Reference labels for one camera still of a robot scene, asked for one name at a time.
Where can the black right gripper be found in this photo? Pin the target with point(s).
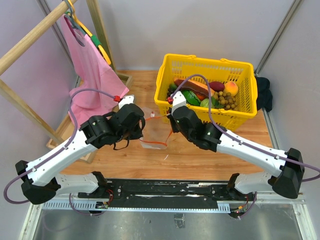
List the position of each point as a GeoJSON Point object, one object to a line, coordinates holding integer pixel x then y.
{"type": "Point", "coordinates": [174, 129]}

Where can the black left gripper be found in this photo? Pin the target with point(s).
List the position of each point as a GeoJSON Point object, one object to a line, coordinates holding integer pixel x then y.
{"type": "Point", "coordinates": [137, 134]}

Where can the clear zip bag orange zipper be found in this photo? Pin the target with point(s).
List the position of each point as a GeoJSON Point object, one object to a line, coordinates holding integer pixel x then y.
{"type": "Point", "coordinates": [156, 132]}

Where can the purple sweet potato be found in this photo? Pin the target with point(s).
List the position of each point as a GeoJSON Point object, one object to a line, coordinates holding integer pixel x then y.
{"type": "Point", "coordinates": [217, 86]}

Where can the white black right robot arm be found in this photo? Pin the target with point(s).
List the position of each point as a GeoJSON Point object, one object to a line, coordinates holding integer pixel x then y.
{"type": "Point", "coordinates": [282, 170]}

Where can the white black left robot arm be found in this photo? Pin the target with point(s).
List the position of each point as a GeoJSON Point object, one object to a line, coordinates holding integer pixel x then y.
{"type": "Point", "coordinates": [42, 179]}

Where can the green watermelon slice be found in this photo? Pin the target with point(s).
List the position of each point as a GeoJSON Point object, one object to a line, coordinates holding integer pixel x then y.
{"type": "Point", "coordinates": [191, 98]}

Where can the green cabbage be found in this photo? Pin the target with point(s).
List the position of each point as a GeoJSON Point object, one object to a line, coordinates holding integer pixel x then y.
{"type": "Point", "coordinates": [206, 102]}

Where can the dark purple grape bunch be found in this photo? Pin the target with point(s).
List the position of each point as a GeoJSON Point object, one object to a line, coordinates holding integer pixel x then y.
{"type": "Point", "coordinates": [169, 94]}

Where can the brown glazed hot dog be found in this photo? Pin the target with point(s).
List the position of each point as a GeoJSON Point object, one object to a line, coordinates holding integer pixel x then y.
{"type": "Point", "coordinates": [198, 88]}

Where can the green lime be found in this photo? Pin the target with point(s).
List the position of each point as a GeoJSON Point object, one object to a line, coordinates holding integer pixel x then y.
{"type": "Point", "coordinates": [172, 87]}

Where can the brown longan bunch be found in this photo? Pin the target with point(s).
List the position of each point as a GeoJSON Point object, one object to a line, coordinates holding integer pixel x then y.
{"type": "Point", "coordinates": [224, 100]}

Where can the orange yellow peach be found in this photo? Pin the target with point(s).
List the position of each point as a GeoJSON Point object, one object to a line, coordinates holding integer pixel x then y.
{"type": "Point", "coordinates": [231, 87]}

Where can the pink shirt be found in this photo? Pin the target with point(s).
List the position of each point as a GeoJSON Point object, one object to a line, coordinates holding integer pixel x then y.
{"type": "Point", "coordinates": [93, 69]}

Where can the yellow plastic shopping basket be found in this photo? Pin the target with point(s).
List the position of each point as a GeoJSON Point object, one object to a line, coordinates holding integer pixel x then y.
{"type": "Point", "coordinates": [178, 68]}

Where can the black cloth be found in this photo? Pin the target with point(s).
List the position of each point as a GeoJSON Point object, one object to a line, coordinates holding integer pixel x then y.
{"type": "Point", "coordinates": [264, 94]}

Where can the yellow green clothes hanger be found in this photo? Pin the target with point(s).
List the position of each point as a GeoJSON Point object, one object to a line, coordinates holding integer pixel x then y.
{"type": "Point", "coordinates": [94, 39]}

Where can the grey clothes hanger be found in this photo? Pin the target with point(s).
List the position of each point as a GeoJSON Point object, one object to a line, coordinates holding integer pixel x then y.
{"type": "Point", "coordinates": [72, 23]}

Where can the wooden clothes rack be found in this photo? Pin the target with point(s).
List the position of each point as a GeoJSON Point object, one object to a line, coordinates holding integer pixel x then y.
{"type": "Point", "coordinates": [34, 95]}

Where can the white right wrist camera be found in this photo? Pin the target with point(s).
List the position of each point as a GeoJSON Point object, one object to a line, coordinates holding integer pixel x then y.
{"type": "Point", "coordinates": [176, 101]}

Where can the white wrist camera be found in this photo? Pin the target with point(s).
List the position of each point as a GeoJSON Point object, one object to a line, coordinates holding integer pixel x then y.
{"type": "Point", "coordinates": [176, 101]}
{"type": "Point", "coordinates": [127, 99]}

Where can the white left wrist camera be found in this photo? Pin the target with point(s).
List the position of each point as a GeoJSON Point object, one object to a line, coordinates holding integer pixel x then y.
{"type": "Point", "coordinates": [127, 99]}

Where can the aluminium frame post left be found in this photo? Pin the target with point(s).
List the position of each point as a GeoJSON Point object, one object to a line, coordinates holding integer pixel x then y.
{"type": "Point", "coordinates": [63, 48]}

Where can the aluminium frame post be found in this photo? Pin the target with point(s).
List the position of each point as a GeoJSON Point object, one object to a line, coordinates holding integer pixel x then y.
{"type": "Point", "coordinates": [63, 48]}
{"type": "Point", "coordinates": [291, 12]}

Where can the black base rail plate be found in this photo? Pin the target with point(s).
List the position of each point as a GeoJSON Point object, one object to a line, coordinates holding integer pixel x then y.
{"type": "Point", "coordinates": [166, 194]}

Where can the aluminium frame post right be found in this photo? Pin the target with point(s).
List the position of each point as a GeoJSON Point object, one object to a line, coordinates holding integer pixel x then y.
{"type": "Point", "coordinates": [291, 12]}

